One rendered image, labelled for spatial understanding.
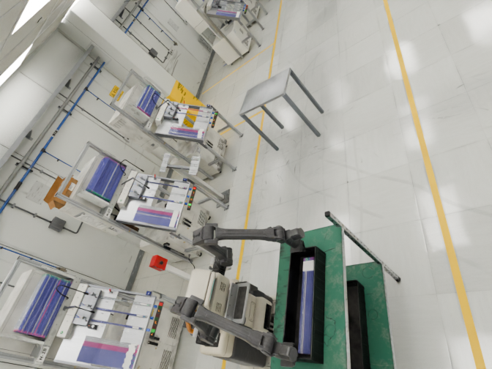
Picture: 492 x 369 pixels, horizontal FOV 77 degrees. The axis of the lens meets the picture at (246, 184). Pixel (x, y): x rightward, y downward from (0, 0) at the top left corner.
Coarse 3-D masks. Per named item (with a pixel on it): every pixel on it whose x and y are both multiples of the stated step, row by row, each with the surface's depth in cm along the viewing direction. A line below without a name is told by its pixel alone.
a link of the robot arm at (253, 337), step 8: (192, 296) 142; (200, 304) 141; (200, 312) 138; (208, 312) 139; (184, 320) 138; (192, 320) 137; (200, 320) 139; (208, 320) 137; (216, 320) 137; (224, 320) 138; (224, 328) 136; (232, 328) 136; (240, 328) 137; (248, 328) 138; (240, 336) 135; (248, 336) 135; (256, 336) 136; (264, 336) 137; (272, 336) 137; (256, 344) 134; (264, 344) 135; (272, 344) 136
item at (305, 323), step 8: (304, 264) 182; (312, 264) 178; (304, 272) 179; (312, 272) 175; (304, 280) 176; (312, 280) 173; (304, 288) 173; (312, 288) 170; (304, 296) 171; (312, 296) 168; (304, 304) 168; (312, 304) 166; (304, 312) 166; (304, 320) 163; (304, 328) 161; (304, 336) 159; (304, 344) 156; (304, 352) 154
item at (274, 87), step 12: (288, 72) 362; (264, 84) 387; (276, 84) 367; (300, 84) 380; (252, 96) 393; (264, 96) 371; (276, 96) 352; (312, 96) 395; (252, 108) 376; (264, 108) 429; (276, 120) 444
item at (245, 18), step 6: (234, 0) 806; (246, 0) 771; (252, 0) 798; (228, 6) 815; (252, 6) 787; (258, 6) 820; (246, 12) 779; (240, 18) 793; (246, 18) 787; (252, 18) 789
